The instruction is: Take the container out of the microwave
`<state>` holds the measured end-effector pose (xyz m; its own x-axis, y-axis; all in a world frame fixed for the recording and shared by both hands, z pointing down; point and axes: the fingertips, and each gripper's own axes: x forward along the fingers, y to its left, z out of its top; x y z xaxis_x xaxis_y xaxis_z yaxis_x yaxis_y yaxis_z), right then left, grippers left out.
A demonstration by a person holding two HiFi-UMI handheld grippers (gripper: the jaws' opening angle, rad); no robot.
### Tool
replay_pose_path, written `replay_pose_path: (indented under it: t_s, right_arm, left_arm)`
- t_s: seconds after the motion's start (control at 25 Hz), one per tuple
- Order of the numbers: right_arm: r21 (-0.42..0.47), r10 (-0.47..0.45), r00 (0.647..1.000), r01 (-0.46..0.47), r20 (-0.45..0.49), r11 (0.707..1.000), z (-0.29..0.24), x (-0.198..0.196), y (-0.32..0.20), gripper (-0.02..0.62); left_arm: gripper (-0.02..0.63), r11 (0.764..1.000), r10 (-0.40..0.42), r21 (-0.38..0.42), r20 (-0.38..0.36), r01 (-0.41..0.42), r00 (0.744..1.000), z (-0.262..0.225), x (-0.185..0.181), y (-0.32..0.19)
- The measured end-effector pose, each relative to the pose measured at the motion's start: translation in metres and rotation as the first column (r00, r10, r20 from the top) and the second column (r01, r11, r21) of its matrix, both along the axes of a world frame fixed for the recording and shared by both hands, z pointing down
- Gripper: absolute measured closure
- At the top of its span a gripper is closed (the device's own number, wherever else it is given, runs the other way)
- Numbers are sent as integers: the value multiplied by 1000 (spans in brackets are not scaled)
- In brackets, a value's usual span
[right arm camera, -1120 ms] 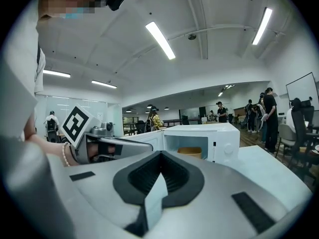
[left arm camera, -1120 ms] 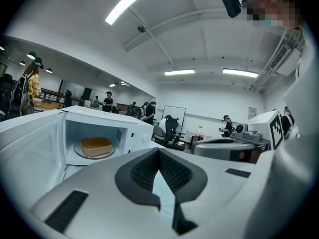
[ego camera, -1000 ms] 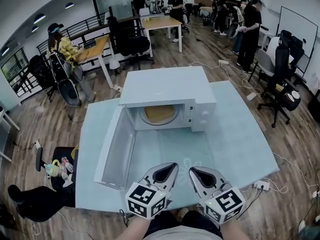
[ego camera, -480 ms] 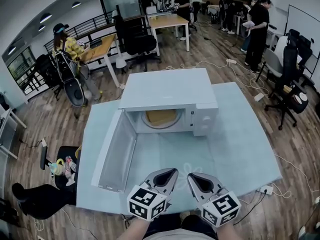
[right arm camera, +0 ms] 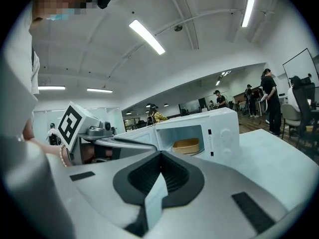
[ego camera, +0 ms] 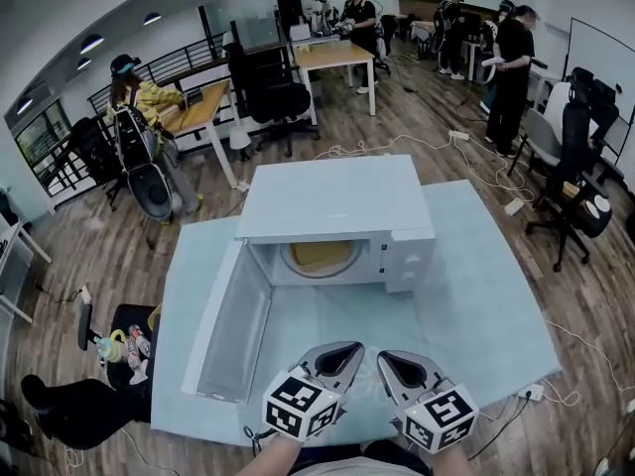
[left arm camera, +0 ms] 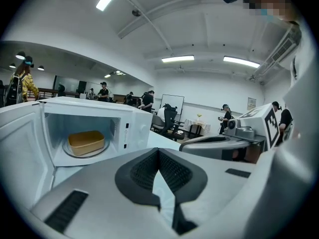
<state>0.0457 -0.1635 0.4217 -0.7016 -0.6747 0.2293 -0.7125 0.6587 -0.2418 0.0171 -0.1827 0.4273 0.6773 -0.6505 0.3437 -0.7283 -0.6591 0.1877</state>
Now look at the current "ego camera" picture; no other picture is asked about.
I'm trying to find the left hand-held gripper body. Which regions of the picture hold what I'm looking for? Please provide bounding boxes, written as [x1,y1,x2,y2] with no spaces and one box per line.
[261,362,348,441]

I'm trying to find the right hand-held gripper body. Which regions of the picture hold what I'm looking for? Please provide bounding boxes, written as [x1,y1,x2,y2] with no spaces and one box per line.
[396,378,480,455]

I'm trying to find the white microwave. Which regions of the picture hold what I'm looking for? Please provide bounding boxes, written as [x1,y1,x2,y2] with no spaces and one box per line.
[181,154,438,406]

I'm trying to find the person's left forearm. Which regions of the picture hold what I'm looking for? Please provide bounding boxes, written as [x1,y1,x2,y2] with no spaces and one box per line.
[247,433,305,476]

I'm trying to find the person's right forearm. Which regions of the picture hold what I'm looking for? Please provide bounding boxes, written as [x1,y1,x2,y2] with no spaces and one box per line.
[421,443,472,476]

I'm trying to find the person's dark trousers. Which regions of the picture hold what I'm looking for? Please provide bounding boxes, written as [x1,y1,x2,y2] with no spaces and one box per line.
[297,441,433,476]

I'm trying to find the person's white shirt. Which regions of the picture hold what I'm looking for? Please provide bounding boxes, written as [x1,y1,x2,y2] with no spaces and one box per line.
[326,456,413,476]

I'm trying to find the light blue tablecloth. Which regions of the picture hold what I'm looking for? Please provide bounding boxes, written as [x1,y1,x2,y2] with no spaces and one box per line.
[150,178,563,448]

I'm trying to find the clear plastic bottle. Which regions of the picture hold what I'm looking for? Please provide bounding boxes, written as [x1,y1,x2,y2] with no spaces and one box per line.
[123,337,145,372]
[129,323,153,359]

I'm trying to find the yellow green toy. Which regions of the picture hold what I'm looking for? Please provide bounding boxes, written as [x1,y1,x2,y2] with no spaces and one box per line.
[96,328,131,366]

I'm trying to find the grey oval shell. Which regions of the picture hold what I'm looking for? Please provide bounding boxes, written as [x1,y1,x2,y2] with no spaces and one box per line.
[127,163,175,225]

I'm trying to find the white dome-shaped object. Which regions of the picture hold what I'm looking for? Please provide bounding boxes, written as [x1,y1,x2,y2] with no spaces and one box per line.
[228,124,252,163]

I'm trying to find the grey chair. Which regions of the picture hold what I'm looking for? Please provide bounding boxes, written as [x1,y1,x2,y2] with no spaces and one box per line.
[506,107,565,178]

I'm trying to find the wooden desk white legs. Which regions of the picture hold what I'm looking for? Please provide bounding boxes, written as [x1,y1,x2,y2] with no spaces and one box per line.
[161,79,239,190]
[292,32,378,126]

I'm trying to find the black mesh office chair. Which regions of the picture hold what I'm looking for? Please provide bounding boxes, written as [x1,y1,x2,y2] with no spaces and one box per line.
[525,101,614,273]

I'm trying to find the black chairs by window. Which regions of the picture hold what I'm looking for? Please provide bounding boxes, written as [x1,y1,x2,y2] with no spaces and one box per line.
[47,116,125,212]

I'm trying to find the white shelf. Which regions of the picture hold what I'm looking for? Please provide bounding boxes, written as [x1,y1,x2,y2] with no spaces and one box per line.
[0,185,54,324]

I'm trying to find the black metal railing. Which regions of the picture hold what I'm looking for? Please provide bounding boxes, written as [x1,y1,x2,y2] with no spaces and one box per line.
[86,31,234,118]

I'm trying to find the black-framed window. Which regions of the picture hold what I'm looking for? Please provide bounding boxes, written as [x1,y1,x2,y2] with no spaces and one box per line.
[13,99,75,197]

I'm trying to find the tall black cabinet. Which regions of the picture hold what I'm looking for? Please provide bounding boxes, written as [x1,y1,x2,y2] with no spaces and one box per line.
[275,0,303,29]

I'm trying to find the black-framed whiteboard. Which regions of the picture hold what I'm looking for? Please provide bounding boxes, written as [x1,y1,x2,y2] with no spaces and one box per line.
[563,16,635,158]

